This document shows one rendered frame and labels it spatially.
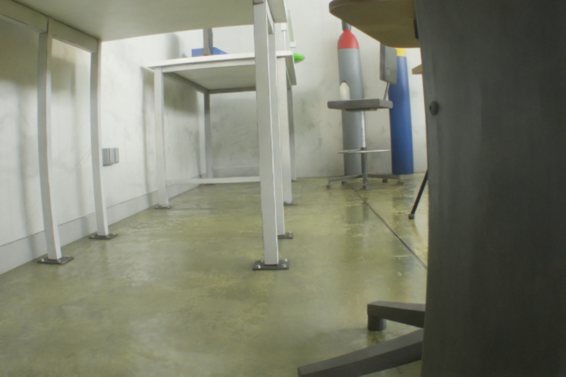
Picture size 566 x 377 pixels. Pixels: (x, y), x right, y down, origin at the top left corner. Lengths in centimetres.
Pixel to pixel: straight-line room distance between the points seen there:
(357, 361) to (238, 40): 499
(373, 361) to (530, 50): 60
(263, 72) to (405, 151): 371
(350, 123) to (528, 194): 498
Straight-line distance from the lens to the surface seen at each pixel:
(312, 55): 550
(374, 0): 65
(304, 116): 544
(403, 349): 78
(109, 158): 266
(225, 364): 93
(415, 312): 94
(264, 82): 161
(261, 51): 163
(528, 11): 23
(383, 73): 395
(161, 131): 332
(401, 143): 522
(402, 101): 523
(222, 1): 185
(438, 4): 32
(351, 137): 520
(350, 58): 525
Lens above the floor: 39
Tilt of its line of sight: 2 degrees down
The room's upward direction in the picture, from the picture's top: 3 degrees counter-clockwise
